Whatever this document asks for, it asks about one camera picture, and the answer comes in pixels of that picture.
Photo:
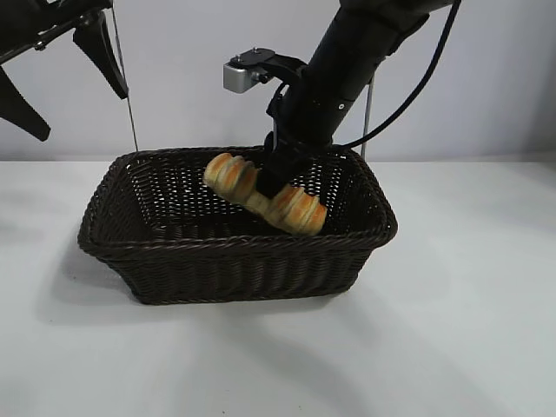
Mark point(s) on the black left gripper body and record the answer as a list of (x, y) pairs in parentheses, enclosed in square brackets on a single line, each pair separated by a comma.
[(35, 21)]

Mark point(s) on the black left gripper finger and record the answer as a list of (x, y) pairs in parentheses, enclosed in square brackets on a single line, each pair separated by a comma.
[(102, 48), (17, 113)]

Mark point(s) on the dark brown wicker basket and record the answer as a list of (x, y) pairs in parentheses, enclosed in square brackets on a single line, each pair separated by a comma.
[(243, 269)]

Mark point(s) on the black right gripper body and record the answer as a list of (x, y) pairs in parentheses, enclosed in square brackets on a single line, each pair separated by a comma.
[(317, 113)]

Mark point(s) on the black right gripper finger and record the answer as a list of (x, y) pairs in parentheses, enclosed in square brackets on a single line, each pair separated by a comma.
[(273, 180)]

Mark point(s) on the thin metal rod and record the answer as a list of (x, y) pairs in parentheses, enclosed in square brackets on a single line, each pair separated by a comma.
[(367, 121), (133, 126)]

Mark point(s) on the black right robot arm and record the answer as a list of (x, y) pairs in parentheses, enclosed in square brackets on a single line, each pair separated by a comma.
[(369, 26)]

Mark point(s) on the long striped bread loaf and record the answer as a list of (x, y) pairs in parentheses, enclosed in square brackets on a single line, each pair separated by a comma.
[(295, 213)]

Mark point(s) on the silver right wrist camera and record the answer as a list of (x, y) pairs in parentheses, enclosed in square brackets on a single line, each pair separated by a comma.
[(239, 78)]

